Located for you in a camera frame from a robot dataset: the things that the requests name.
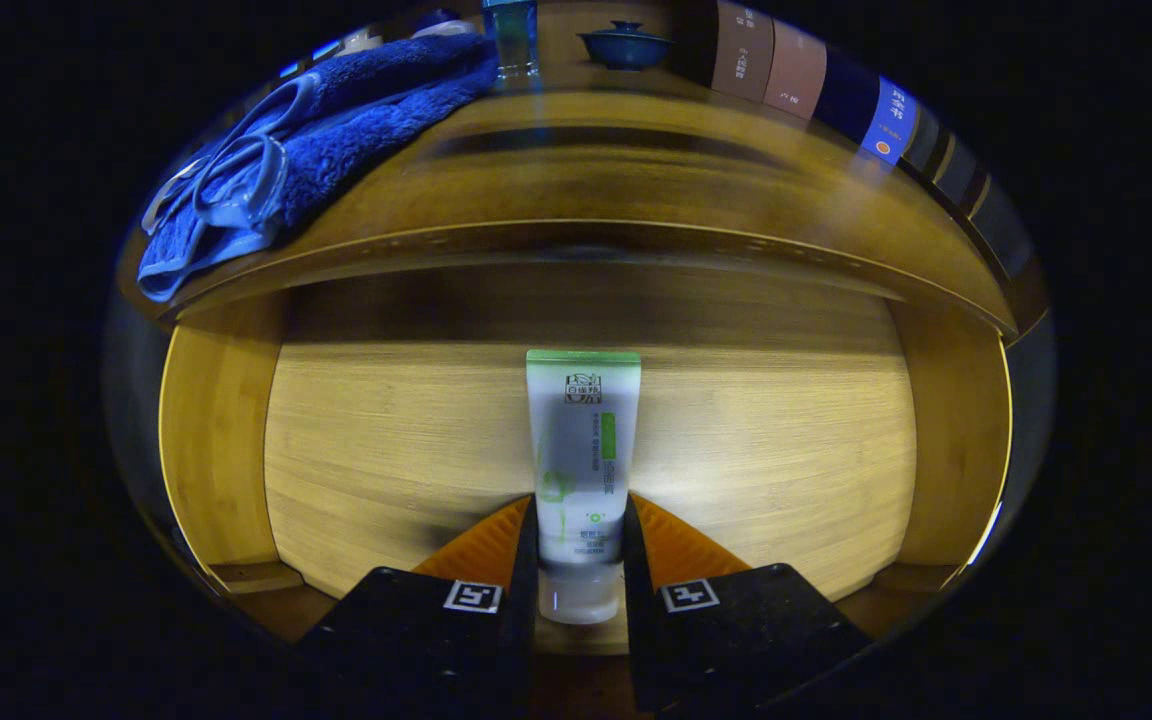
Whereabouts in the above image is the teal tumbler bottle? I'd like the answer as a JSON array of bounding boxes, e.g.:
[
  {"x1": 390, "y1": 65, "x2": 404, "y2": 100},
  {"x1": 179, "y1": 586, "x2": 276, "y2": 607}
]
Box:
[{"x1": 483, "y1": 0, "x2": 540, "y2": 81}]

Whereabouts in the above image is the wooden countertop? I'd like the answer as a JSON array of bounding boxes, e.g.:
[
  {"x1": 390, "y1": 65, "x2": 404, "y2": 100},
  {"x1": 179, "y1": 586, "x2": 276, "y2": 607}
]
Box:
[{"x1": 121, "y1": 60, "x2": 1022, "y2": 336}]

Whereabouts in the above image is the white and green tube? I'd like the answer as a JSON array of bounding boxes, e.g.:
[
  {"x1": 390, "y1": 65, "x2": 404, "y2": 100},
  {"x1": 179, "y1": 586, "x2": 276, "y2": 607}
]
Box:
[{"x1": 526, "y1": 350, "x2": 642, "y2": 626}]

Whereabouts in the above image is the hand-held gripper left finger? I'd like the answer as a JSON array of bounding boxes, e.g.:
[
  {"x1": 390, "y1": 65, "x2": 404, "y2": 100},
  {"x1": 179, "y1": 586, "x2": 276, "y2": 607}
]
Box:
[{"x1": 296, "y1": 495, "x2": 540, "y2": 716}]

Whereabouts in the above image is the dark brown book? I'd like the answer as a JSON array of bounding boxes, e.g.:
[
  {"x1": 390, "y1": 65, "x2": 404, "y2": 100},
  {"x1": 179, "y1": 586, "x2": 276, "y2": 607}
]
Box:
[{"x1": 711, "y1": 0, "x2": 775, "y2": 103}]

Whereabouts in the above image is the wooden cabinet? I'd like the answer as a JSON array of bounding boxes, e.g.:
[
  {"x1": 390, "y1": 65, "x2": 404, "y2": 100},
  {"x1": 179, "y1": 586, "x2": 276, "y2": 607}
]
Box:
[{"x1": 116, "y1": 0, "x2": 1052, "y2": 346}]

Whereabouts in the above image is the white and blue lotion bottle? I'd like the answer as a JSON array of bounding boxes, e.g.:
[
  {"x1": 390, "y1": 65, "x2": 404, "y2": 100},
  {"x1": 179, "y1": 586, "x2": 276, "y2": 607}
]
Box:
[{"x1": 411, "y1": 8, "x2": 482, "y2": 39}]

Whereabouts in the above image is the dark teal lidded teacup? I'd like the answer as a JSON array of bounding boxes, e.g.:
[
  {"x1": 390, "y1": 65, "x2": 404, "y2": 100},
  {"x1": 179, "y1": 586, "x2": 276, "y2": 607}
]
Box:
[{"x1": 578, "y1": 20, "x2": 675, "y2": 71}]

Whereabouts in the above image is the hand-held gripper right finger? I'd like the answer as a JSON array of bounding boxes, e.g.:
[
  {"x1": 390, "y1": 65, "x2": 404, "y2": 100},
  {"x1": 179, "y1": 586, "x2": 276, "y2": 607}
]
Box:
[{"x1": 622, "y1": 493, "x2": 877, "y2": 716}]

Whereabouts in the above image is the reddish brown book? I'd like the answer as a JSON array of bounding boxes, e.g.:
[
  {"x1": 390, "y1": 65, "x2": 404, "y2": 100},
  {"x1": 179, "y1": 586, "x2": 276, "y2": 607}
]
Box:
[{"x1": 764, "y1": 18, "x2": 828, "y2": 121}]

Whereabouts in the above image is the blue book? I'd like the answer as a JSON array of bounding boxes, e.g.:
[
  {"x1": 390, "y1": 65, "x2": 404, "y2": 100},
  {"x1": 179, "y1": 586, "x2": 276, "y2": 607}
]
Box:
[{"x1": 816, "y1": 45, "x2": 922, "y2": 166}]

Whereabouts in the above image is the wooden drawer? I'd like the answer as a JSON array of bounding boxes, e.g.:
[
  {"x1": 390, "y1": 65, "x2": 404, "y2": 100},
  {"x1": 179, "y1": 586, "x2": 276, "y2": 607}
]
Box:
[{"x1": 156, "y1": 262, "x2": 1015, "y2": 651}]

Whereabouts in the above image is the blue folded towel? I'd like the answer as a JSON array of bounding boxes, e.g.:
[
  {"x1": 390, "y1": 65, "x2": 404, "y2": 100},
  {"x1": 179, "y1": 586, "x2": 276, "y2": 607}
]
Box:
[{"x1": 136, "y1": 33, "x2": 499, "y2": 304}]

